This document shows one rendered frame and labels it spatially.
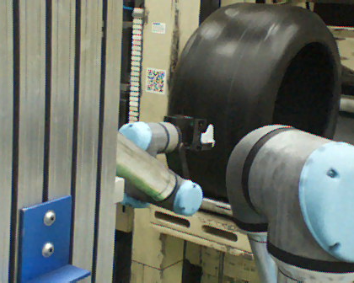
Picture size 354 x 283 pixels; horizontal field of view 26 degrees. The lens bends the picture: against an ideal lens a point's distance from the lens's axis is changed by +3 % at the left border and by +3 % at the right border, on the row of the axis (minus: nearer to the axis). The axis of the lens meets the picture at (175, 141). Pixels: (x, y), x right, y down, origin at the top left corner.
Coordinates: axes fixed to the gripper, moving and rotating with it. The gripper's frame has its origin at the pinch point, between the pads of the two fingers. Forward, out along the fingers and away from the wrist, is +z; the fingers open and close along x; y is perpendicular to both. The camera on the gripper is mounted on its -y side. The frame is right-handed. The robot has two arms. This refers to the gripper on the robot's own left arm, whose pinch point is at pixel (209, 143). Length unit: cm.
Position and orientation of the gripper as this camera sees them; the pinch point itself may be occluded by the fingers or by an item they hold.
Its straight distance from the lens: 194.1
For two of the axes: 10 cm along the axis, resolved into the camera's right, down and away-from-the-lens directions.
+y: 1.3, -9.8, -1.2
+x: -8.2, -1.7, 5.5
